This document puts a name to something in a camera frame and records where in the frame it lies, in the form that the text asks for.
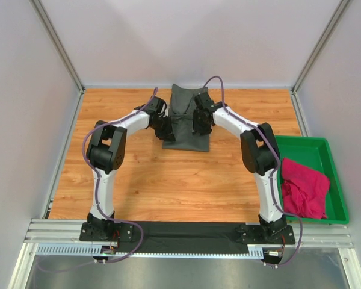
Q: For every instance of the left aluminium corner post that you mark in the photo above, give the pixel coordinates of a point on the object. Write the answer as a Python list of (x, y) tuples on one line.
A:
[(56, 41)]

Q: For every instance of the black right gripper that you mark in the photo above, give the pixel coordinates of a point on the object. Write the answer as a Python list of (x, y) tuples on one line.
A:
[(197, 128)]

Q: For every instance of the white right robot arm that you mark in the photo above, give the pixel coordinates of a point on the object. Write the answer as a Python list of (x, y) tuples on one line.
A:
[(260, 154)]

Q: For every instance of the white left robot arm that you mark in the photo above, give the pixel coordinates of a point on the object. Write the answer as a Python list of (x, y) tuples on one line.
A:
[(104, 150)]

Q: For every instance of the green plastic tray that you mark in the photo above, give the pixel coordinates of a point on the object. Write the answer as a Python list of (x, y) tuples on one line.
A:
[(316, 154)]

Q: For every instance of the grey t-shirt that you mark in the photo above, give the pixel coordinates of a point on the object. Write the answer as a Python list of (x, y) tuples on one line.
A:
[(181, 109)]

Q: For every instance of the grey slotted cable duct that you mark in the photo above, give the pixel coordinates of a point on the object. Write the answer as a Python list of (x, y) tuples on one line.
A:
[(103, 251)]

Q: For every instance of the right aluminium corner post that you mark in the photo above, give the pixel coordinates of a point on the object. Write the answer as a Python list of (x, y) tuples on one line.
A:
[(321, 43)]

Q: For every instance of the aluminium frame rail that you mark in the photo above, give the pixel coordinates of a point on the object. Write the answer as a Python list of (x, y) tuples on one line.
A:
[(67, 231)]

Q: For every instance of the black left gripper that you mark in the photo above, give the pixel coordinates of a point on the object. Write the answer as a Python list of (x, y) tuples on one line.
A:
[(168, 134)]

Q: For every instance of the pink t-shirt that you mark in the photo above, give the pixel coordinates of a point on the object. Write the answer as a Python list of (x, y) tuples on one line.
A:
[(304, 190)]

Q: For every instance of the aluminium corner post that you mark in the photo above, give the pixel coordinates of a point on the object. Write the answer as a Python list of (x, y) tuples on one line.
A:
[(56, 41), (321, 43)]

